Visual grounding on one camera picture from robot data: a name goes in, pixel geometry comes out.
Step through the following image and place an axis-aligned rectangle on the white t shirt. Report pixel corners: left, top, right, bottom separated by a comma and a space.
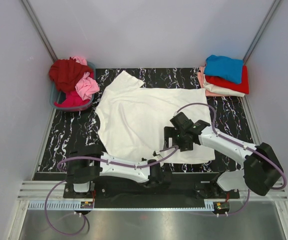
95, 71, 211, 162

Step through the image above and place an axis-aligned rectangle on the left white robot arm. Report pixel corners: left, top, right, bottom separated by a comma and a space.
57, 146, 178, 193

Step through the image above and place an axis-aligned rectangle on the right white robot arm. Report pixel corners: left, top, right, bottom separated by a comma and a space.
164, 119, 283, 199

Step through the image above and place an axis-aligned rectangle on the folded cream t shirt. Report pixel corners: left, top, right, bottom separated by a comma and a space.
198, 66, 249, 97

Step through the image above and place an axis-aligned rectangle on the folded salmon pink t shirt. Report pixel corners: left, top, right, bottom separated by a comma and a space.
197, 66, 224, 97

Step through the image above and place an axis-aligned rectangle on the folded red t shirt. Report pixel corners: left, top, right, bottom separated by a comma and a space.
204, 65, 250, 97

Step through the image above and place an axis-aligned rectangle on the folded blue t shirt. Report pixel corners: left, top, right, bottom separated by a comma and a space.
204, 55, 244, 84

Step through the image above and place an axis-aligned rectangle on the light pink crumpled shirt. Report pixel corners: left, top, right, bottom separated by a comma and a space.
75, 70, 100, 101

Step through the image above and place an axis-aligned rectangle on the magenta crumpled shirt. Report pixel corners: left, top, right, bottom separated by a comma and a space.
54, 91, 90, 108

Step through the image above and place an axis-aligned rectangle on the dark red crumpled shirt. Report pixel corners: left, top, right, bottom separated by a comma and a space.
48, 57, 94, 93

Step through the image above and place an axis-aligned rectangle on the blue plastic laundry basket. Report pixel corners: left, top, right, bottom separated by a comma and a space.
48, 57, 99, 112

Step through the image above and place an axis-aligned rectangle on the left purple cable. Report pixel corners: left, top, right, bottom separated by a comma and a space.
44, 146, 179, 237

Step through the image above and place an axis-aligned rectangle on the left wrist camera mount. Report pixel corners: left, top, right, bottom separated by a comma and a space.
141, 151, 163, 162

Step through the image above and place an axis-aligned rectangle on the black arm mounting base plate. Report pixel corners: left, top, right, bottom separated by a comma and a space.
63, 172, 240, 209

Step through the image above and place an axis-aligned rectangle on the white slotted cable duct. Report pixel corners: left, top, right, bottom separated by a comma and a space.
28, 199, 214, 212

